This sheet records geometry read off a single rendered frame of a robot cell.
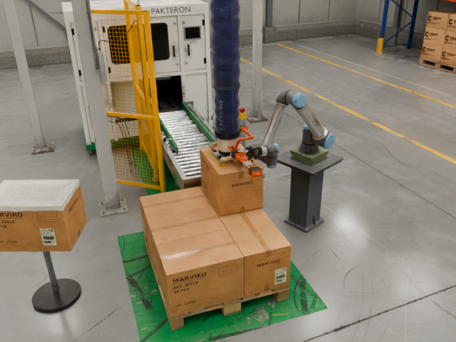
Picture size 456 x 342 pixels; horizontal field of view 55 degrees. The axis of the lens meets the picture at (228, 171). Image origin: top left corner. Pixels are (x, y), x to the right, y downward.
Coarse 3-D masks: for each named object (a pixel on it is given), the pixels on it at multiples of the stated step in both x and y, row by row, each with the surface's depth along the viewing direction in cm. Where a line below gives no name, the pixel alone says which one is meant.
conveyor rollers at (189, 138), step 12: (168, 120) 608; (180, 120) 605; (192, 120) 601; (180, 132) 564; (192, 132) 561; (168, 144) 535; (180, 144) 531; (192, 144) 527; (204, 144) 531; (180, 156) 498; (192, 156) 501; (192, 168) 469
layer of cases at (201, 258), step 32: (192, 192) 424; (160, 224) 376; (192, 224) 375; (224, 224) 374; (256, 224) 373; (160, 256) 336; (192, 256) 335; (224, 256) 335; (256, 256) 339; (288, 256) 350; (192, 288) 331; (224, 288) 341; (256, 288) 353
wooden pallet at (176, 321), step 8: (152, 264) 411; (160, 288) 381; (280, 288) 362; (288, 288) 365; (248, 296) 353; (256, 296) 356; (280, 296) 365; (288, 296) 369; (216, 304) 346; (224, 304) 348; (232, 304) 351; (240, 304) 354; (168, 312) 341; (192, 312) 340; (200, 312) 343; (224, 312) 352; (232, 312) 355; (176, 320) 339; (176, 328) 342
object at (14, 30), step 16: (256, 0) 670; (16, 16) 582; (256, 16) 680; (16, 32) 581; (256, 32) 691; (16, 48) 589; (256, 48) 702; (256, 64) 714; (256, 80) 725; (32, 96) 621; (256, 96) 738; (32, 112) 630; (256, 112) 750; (32, 128) 639
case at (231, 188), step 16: (240, 144) 424; (208, 160) 393; (208, 176) 402; (224, 176) 368; (240, 176) 374; (208, 192) 412; (224, 192) 375; (240, 192) 381; (256, 192) 386; (224, 208) 382; (240, 208) 388; (256, 208) 394
